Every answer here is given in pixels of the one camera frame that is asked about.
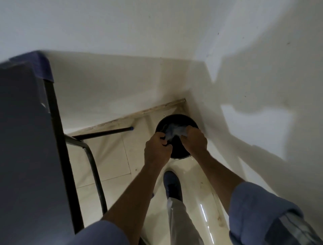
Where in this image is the person's right hand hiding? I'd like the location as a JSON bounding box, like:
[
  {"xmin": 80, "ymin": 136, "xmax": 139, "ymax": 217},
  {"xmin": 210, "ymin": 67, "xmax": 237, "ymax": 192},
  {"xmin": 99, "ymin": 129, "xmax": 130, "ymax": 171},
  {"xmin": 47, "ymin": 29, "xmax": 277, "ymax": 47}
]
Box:
[{"xmin": 180, "ymin": 125, "xmax": 208, "ymax": 158}]

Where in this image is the person's left hand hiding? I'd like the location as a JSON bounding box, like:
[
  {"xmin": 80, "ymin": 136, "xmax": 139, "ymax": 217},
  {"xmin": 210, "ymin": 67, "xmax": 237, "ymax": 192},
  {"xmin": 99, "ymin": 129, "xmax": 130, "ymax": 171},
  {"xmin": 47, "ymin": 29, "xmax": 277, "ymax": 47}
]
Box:
[{"xmin": 144, "ymin": 132, "xmax": 173, "ymax": 168}]

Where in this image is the grey white cloth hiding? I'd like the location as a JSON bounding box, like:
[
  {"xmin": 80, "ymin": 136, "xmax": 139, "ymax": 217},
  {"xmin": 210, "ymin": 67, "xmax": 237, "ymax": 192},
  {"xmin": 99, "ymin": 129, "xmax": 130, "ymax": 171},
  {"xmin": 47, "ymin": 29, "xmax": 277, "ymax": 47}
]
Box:
[{"xmin": 161, "ymin": 123, "xmax": 189, "ymax": 142}]

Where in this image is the person's left forearm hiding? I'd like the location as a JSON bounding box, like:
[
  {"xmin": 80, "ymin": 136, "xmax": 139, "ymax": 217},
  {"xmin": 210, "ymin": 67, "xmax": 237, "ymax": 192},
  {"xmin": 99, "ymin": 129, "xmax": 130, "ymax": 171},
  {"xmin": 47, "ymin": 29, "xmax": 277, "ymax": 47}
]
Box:
[{"xmin": 100, "ymin": 162, "xmax": 166, "ymax": 245}]

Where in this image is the person's right forearm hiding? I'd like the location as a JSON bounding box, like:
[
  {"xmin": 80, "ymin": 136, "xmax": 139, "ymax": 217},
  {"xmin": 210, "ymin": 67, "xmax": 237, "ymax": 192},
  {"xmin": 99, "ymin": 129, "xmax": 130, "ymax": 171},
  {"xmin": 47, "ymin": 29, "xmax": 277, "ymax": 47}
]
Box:
[{"xmin": 194, "ymin": 151, "xmax": 247, "ymax": 215}]

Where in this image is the black round bucket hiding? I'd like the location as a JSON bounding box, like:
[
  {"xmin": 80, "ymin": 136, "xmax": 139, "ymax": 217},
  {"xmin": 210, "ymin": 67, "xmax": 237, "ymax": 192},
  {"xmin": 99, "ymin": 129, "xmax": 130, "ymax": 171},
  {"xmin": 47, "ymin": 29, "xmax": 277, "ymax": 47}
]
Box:
[{"xmin": 154, "ymin": 114, "xmax": 200, "ymax": 160}]

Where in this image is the dark blue shoe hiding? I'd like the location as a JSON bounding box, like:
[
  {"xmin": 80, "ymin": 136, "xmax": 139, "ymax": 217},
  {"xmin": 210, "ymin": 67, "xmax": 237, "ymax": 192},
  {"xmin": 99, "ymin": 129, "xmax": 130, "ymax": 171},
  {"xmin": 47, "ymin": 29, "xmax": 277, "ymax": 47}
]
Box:
[{"xmin": 163, "ymin": 170, "xmax": 183, "ymax": 202}]

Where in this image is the beige trouser leg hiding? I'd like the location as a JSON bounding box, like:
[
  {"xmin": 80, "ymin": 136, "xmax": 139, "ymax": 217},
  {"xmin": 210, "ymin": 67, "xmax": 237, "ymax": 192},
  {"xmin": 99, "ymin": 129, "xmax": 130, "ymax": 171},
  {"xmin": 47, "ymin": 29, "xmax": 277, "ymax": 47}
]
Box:
[{"xmin": 166, "ymin": 198, "xmax": 204, "ymax": 245}]

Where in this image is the blue right shirt sleeve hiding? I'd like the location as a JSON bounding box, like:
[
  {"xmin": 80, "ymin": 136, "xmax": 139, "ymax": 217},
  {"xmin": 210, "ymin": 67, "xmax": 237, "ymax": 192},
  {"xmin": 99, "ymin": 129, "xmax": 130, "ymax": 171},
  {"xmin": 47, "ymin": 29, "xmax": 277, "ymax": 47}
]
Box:
[{"xmin": 228, "ymin": 181, "xmax": 323, "ymax": 245}]

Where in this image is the blue shirt sleeve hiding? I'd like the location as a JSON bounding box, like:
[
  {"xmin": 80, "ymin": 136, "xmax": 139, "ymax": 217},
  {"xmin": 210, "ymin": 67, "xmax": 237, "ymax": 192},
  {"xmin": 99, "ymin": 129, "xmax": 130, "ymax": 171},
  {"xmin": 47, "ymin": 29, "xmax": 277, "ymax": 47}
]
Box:
[
  {"xmin": 228, "ymin": 181, "xmax": 323, "ymax": 245},
  {"xmin": 67, "ymin": 219, "xmax": 131, "ymax": 245}
]

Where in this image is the blue left shirt sleeve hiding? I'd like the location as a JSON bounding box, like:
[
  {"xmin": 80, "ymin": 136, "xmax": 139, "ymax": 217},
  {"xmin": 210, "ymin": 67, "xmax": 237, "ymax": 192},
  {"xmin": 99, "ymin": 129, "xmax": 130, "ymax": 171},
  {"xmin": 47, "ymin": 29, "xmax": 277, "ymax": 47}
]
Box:
[{"xmin": 67, "ymin": 219, "xmax": 131, "ymax": 245}]

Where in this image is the black metal table frame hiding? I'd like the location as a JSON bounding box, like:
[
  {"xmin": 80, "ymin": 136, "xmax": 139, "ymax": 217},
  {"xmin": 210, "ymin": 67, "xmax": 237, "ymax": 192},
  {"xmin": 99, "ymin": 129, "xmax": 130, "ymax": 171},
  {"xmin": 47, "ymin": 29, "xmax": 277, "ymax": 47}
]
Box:
[{"xmin": 43, "ymin": 78, "xmax": 134, "ymax": 235}]

